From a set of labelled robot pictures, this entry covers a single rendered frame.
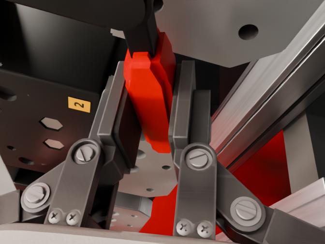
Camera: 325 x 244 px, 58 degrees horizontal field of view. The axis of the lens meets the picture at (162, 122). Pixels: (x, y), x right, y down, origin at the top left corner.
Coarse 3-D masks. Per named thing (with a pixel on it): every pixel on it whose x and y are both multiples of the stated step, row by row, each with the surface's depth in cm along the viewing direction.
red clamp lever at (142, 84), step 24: (96, 0) 8; (120, 0) 8; (144, 0) 8; (120, 24) 8; (144, 24) 9; (144, 48) 10; (168, 48) 11; (144, 72) 10; (168, 72) 11; (144, 96) 11; (168, 96) 12; (144, 120) 13; (168, 120) 13; (168, 144) 14
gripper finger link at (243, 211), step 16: (192, 64) 12; (176, 80) 12; (192, 80) 12; (176, 96) 11; (192, 96) 12; (208, 96) 12; (176, 112) 11; (192, 112) 12; (208, 112) 11; (176, 128) 10; (192, 128) 11; (208, 128) 11; (176, 144) 10; (208, 144) 11; (176, 160) 10; (176, 176) 11; (224, 176) 10; (224, 192) 9; (240, 192) 9; (224, 208) 9; (240, 208) 9; (256, 208) 9; (240, 224) 9; (256, 224) 9
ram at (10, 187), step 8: (0, 160) 29; (0, 168) 30; (8, 168) 31; (16, 168) 33; (0, 176) 32; (8, 176) 32; (0, 184) 34; (8, 184) 34; (0, 192) 37; (8, 192) 37
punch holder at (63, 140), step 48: (0, 0) 20; (0, 48) 18; (48, 48) 19; (96, 48) 20; (0, 96) 19; (48, 96) 19; (96, 96) 18; (0, 144) 25; (48, 144) 24; (144, 144) 22; (144, 192) 30
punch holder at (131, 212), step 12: (24, 168) 34; (24, 180) 34; (120, 192) 36; (120, 204) 35; (132, 204) 35; (144, 204) 36; (120, 216) 38; (132, 216) 37; (144, 216) 36; (120, 228) 42; (132, 228) 42
